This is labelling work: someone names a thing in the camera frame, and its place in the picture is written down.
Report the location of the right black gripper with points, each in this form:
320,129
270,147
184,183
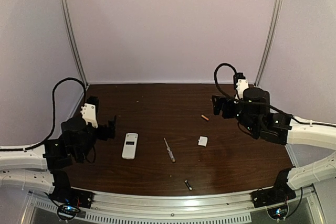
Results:
226,106

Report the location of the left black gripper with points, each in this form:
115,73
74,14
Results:
105,131

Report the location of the white red remote control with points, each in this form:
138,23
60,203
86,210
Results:
130,144

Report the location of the white battery cover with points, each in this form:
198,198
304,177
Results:
202,141

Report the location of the clear handle screwdriver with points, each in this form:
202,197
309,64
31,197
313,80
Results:
170,153

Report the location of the black battery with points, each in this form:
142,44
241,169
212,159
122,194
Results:
188,185

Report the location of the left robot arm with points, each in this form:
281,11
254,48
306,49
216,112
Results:
40,167

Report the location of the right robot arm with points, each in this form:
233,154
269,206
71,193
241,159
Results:
253,111

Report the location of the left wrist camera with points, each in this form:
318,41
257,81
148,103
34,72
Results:
89,111

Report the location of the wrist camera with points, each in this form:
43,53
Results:
89,111
240,84

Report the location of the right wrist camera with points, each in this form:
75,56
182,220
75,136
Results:
240,84

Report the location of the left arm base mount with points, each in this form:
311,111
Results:
70,202

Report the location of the front aluminium rail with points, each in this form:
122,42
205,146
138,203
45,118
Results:
221,208

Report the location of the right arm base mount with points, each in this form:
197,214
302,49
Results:
276,201

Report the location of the right aluminium frame post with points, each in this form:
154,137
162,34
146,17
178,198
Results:
276,11

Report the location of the aluminium frame post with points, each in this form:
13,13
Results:
72,41
276,11

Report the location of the left aluminium frame post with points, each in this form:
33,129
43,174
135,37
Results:
72,41

